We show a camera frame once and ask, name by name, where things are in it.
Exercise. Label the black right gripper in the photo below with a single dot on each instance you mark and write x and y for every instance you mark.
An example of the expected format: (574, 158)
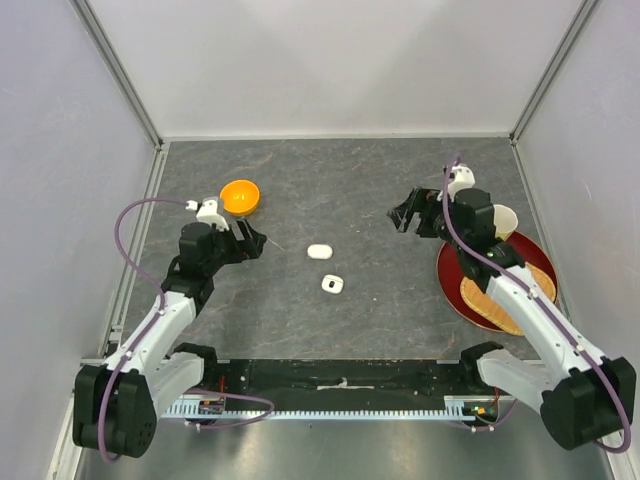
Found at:
(420, 200)

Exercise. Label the aluminium frame rail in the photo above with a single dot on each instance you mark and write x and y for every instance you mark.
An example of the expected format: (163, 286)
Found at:
(106, 50)

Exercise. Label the dark red round tray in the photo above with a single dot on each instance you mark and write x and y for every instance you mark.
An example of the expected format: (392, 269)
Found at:
(450, 275)

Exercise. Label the pale yellow mug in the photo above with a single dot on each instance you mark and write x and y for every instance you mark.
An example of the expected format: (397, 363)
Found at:
(505, 221)

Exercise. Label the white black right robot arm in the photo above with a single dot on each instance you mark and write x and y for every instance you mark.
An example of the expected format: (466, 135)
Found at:
(580, 394)

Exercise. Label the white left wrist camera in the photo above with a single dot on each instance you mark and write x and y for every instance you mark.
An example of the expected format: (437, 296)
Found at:
(209, 212)

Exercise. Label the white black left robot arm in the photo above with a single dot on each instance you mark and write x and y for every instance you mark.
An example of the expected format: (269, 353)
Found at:
(117, 403)

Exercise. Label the white earbud charging case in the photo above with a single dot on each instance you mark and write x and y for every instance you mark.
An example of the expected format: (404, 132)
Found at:
(319, 251)

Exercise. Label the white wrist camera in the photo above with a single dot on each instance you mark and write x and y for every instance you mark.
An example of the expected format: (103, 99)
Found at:
(460, 177)
(209, 212)

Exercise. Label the orange plastic bowl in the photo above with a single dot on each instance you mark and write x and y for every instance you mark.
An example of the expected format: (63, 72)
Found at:
(240, 197)

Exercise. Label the light blue cable duct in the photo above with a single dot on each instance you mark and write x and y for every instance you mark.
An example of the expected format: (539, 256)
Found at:
(196, 407)

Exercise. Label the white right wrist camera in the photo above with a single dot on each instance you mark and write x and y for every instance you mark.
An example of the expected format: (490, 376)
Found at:
(460, 177)

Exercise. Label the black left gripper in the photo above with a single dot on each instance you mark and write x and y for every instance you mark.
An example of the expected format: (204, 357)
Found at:
(249, 248)

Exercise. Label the woven bamboo basket tray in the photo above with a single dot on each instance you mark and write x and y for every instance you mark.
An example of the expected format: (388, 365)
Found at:
(481, 304)

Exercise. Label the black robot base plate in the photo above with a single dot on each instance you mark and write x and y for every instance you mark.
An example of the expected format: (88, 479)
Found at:
(344, 384)

